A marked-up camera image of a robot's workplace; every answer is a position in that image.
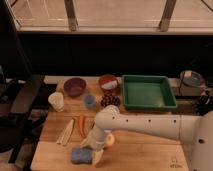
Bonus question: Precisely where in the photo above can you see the purple bowl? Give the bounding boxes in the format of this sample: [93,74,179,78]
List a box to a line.
[63,77,86,97]

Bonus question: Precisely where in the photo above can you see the black chair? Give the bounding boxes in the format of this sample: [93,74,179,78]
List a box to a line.
[0,0,45,163]

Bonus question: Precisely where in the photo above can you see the orange carrot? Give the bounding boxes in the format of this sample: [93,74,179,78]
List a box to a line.
[78,115,86,138]

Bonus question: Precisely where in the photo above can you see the blue sponge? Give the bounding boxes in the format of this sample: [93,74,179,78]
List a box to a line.
[71,148,92,164]

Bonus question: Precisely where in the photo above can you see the yellow red apple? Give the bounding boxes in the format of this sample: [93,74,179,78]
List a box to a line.
[105,134,115,148]

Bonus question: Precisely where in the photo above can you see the blue small cup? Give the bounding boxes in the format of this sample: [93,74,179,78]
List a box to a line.
[83,94,96,109]

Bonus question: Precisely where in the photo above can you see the green plastic tray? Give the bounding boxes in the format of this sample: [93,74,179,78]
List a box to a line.
[122,75,177,111]

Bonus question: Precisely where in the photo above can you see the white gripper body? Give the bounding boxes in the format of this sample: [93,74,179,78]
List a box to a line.
[87,125,109,150]

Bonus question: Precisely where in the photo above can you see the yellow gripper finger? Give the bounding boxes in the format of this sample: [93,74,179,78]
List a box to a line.
[92,149,104,165]
[80,138,89,148]

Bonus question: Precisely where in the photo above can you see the grey round dish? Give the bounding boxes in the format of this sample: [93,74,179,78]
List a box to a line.
[180,70,204,87]

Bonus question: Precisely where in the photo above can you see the white plastic cup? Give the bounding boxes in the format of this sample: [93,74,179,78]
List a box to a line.
[48,92,64,112]

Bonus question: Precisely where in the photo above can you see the dark purple grapes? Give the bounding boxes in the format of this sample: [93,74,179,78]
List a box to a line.
[100,94,120,107]

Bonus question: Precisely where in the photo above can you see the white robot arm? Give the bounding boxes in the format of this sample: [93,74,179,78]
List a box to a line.
[81,105,213,171]

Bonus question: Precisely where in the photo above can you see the red bowl with white item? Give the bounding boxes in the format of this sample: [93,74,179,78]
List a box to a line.
[98,74,119,93]

